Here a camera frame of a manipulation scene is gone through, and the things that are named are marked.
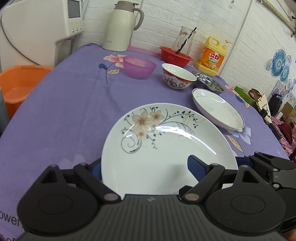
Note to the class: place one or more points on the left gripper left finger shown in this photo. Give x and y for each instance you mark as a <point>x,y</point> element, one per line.
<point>91,179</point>

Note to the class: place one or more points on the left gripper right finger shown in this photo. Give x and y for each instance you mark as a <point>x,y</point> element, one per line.
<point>208,177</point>

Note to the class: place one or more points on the white floral ceramic plate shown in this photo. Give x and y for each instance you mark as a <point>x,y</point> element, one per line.
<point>146,151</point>

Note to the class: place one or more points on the white silver-rimmed plate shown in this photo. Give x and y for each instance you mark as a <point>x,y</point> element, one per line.
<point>217,110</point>

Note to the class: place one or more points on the stainless steel bowl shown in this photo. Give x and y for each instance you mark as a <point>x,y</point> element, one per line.
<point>206,82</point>

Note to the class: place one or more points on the white red patterned bowl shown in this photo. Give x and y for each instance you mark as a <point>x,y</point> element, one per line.
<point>177,77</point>

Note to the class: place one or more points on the purple floral tablecloth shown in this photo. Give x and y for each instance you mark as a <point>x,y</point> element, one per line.
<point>66,119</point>

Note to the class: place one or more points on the brown and white bag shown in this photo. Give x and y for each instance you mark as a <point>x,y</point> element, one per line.
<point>261,105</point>

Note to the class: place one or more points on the green cardboard box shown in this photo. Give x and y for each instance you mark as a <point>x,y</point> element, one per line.
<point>245,96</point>

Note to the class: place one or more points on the blue paper fan decoration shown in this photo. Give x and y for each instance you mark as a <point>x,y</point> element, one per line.
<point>280,65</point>

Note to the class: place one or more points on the yellow dish soap bottle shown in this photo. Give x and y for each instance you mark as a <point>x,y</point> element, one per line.
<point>212,56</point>

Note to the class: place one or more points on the purple plastic bowl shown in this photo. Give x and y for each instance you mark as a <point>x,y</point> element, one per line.
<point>138,67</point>

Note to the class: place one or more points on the red plastic colander basket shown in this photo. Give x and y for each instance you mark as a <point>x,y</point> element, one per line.
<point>170,56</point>

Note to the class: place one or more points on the black stirring stick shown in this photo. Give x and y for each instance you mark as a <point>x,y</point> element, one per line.
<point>186,40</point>

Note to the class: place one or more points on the cream thermos jug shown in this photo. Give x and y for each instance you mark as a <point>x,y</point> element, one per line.
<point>123,21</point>

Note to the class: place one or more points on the clear glass pitcher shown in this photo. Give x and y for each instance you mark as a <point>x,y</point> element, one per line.
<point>183,40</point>

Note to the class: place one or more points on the white water dispenser machine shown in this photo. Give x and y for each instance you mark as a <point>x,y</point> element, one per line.
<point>39,32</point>

